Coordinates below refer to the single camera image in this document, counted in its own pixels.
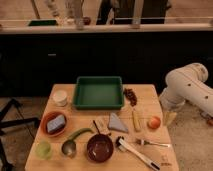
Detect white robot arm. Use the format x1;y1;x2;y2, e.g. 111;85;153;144
159;63;213;117

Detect purple bowl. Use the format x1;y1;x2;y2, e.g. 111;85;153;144
86;134;114;163

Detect orange bowl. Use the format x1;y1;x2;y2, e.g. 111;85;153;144
40;111;67;137

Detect green plastic tray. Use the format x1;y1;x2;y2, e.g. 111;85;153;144
72;76;124;110

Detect dark red grapes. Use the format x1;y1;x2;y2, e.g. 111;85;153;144
124;88;137;106

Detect gray triangular cloth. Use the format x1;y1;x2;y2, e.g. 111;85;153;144
108;113;128;133

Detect white cup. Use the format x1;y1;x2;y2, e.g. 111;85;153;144
53;90;67;107

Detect orange fruit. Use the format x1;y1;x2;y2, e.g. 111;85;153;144
147;116;161;129

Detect blue sponge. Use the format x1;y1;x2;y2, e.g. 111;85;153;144
47;115;65;133

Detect light green cup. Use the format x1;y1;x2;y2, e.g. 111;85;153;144
35;141;52;159

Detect black chair base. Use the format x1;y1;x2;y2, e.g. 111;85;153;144
0;99;40;171

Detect brown handled spatula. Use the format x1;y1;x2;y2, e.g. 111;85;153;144
94;120;110;135

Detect green handled metal spoon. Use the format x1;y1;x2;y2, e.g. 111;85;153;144
61;128;93;157

